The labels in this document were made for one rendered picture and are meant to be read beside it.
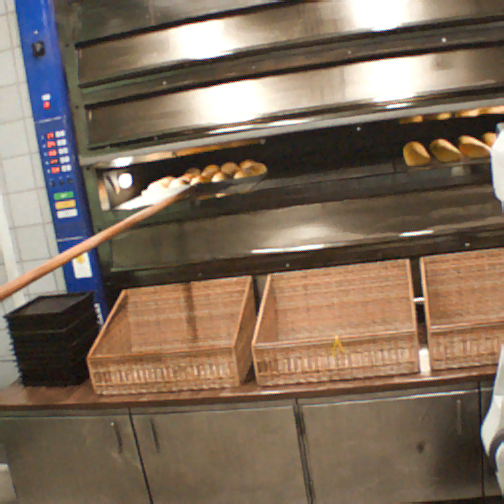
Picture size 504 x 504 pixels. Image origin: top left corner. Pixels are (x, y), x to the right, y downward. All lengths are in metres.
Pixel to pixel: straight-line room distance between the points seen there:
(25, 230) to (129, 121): 0.69
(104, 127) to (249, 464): 1.43
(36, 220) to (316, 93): 1.30
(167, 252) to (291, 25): 1.02
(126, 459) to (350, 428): 0.83
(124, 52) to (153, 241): 0.78
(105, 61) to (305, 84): 0.81
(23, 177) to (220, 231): 0.89
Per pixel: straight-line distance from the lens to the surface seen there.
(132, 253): 2.87
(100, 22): 2.87
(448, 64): 2.64
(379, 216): 2.66
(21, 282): 1.66
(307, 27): 2.63
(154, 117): 2.76
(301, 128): 2.48
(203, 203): 2.74
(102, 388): 2.54
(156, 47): 2.76
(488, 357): 2.30
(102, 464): 2.64
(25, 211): 3.05
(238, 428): 2.39
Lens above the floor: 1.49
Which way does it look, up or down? 11 degrees down
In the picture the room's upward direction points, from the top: 9 degrees counter-clockwise
